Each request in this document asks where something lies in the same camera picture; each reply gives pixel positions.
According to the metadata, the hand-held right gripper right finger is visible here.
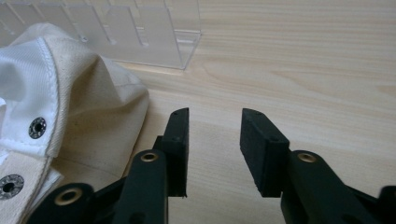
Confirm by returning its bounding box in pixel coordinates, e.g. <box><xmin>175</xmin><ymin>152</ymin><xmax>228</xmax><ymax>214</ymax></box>
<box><xmin>239</xmin><ymin>107</ymin><xmax>379</xmax><ymax>224</ymax></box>

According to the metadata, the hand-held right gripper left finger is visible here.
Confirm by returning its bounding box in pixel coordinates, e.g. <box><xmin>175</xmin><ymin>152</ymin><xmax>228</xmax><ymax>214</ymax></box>
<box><xmin>112</xmin><ymin>107</ymin><xmax>191</xmax><ymax>224</ymax></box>

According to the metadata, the cream canvas bag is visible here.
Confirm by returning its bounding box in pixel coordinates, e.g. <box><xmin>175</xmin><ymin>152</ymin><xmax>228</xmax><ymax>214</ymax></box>
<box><xmin>0</xmin><ymin>21</ymin><xmax>151</xmax><ymax>224</ymax></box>

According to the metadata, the clear acrylic divider organizer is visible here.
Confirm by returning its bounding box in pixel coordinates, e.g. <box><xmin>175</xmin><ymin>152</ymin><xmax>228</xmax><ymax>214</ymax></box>
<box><xmin>0</xmin><ymin>0</ymin><xmax>203</xmax><ymax>71</ymax></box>

